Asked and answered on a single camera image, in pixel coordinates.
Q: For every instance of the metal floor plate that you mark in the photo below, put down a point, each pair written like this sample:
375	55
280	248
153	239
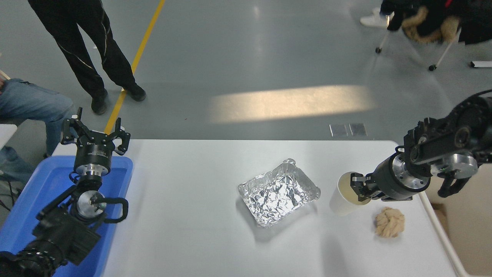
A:
358	129
338	130

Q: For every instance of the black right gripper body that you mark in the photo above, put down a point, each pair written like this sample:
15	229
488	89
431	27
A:
381	182

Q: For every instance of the white bar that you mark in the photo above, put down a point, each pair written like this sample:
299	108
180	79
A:
482	64

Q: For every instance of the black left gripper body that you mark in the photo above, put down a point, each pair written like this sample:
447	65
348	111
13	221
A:
94	152

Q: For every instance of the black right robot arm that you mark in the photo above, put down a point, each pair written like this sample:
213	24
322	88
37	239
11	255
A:
442	142

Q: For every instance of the large pale bin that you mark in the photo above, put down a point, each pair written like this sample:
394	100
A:
469	231

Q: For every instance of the white side table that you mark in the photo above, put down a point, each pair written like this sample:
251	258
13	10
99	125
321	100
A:
5	134

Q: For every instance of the crumpled tan paper ball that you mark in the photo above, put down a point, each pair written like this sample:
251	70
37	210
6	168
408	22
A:
390	222

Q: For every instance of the person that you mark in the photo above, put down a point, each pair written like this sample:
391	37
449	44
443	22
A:
80	38
374	20
27	102

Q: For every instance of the crumpled foil tray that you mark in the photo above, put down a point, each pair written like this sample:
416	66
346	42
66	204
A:
278	192

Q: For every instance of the blue plastic tray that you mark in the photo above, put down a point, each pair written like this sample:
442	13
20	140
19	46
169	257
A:
46	181

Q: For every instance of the white paper cup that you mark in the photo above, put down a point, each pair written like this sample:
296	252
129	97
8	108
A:
340	200

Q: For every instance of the white wheeled chair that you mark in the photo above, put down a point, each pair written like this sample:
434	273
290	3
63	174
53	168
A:
444	54

